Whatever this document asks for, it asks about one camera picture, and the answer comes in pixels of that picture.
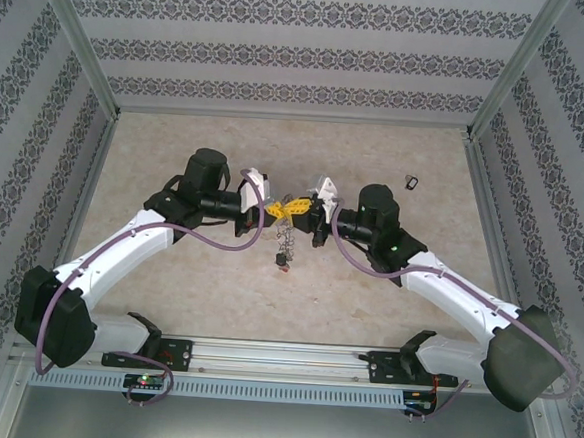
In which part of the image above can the slotted grey cable duct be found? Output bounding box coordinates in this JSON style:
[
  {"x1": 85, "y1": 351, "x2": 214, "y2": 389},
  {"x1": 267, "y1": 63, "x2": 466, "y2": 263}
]
[{"x1": 27, "y1": 364, "x2": 407, "y2": 413}]

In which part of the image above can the grey metal sheet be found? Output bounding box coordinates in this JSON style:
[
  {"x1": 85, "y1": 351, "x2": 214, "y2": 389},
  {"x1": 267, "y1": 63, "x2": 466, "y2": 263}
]
[{"x1": 5, "y1": 383, "x2": 572, "y2": 438}]

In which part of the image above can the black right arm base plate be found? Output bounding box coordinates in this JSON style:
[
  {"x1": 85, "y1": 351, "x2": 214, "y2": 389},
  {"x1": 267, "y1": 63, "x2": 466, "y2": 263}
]
[{"x1": 368, "y1": 349, "x2": 462, "y2": 391}]

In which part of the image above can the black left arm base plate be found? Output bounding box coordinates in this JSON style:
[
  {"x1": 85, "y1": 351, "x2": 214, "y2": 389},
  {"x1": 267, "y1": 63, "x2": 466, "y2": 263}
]
[{"x1": 100, "y1": 333, "x2": 194, "y2": 373}]

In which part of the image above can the aluminium frame rail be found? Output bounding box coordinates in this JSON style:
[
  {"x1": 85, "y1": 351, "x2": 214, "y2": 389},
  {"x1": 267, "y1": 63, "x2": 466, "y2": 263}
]
[
  {"x1": 49, "y1": 110, "x2": 123, "y2": 287},
  {"x1": 116, "y1": 97, "x2": 473, "y2": 138},
  {"x1": 451, "y1": 135, "x2": 537, "y2": 321}
]

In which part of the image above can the large wire ring with keyrings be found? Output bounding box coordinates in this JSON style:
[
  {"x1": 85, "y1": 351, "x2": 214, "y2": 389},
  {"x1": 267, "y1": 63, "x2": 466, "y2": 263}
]
[{"x1": 271, "y1": 192, "x2": 303, "y2": 275}]

